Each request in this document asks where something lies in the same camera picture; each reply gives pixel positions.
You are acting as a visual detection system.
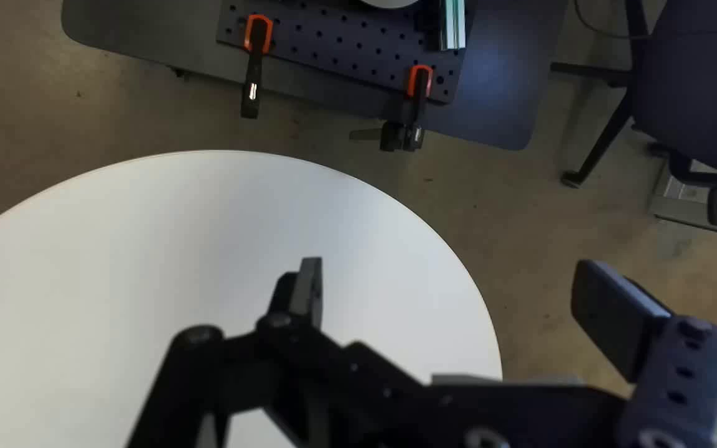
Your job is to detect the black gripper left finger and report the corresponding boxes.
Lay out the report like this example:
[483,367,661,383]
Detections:
[268,255,326,332]

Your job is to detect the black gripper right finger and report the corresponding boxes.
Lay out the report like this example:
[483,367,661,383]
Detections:
[570,255,717,448]

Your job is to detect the aluminium extrusion bar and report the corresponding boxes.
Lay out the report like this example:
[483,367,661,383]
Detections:
[439,0,470,52]

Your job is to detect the dark grey desk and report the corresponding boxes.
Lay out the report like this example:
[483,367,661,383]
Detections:
[60,0,570,154]

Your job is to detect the black perforated breadboard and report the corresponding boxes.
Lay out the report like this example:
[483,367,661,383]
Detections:
[215,0,470,106]

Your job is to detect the white flat floor box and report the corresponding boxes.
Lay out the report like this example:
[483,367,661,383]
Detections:
[650,158,717,243]

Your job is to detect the orange and black clamp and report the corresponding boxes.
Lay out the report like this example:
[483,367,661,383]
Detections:
[238,12,279,121]
[348,61,439,154]

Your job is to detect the dark blue office chair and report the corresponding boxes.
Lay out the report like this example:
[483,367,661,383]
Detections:
[559,0,717,229]

